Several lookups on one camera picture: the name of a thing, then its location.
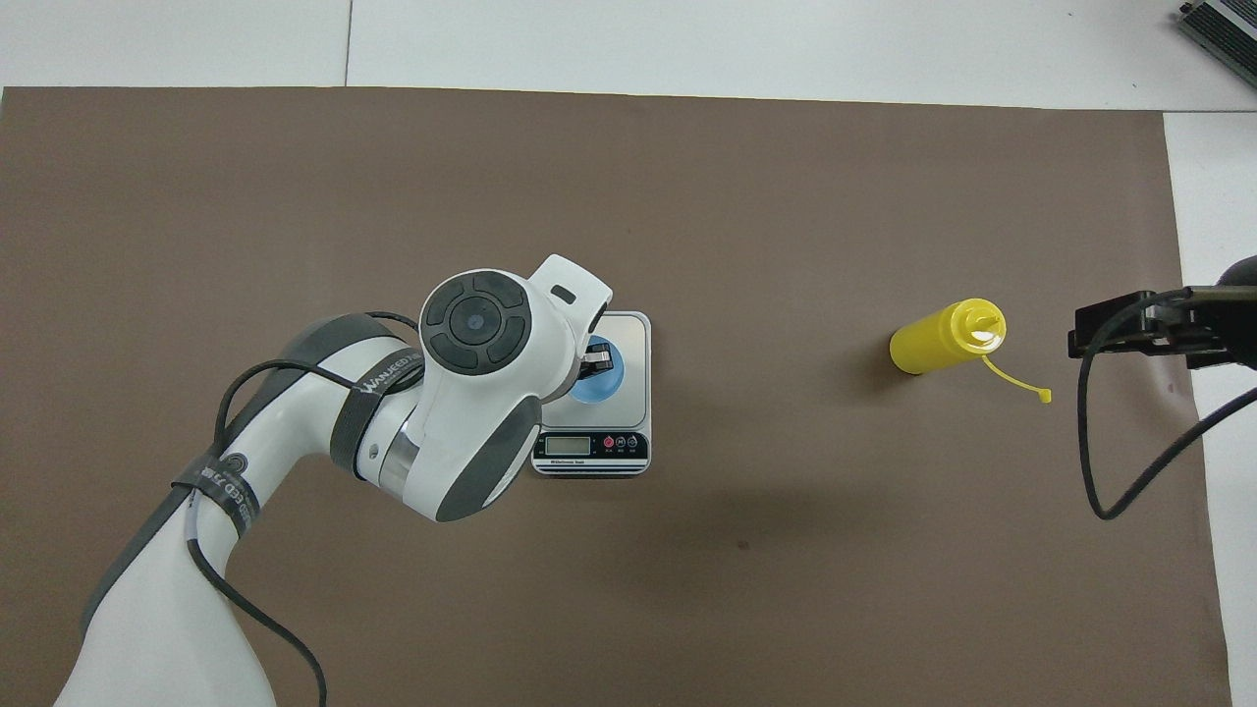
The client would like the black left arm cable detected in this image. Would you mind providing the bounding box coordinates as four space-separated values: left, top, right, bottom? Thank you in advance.
185 311 425 707

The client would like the brown paper table mat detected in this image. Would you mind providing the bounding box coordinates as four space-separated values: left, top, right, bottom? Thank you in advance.
0 86 1233 707

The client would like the light blue plastic cup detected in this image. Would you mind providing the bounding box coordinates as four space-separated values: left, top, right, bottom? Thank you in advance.
570 334 627 406

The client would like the grey ribbed metal device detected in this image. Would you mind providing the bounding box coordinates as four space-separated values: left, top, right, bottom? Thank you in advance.
1178 0 1257 62

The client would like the silver digital kitchen scale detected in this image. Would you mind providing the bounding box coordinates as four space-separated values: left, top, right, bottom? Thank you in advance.
531 311 652 478

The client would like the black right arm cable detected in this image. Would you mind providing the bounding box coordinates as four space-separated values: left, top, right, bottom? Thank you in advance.
1077 288 1257 521

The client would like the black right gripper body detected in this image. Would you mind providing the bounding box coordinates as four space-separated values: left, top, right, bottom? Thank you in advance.
1154 257 1257 371

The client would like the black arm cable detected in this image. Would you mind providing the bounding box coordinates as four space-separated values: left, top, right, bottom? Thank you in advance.
1077 288 1257 521
185 311 425 707

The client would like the yellow squeeze bottle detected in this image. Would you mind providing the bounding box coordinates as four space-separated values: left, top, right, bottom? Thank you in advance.
890 298 1053 405

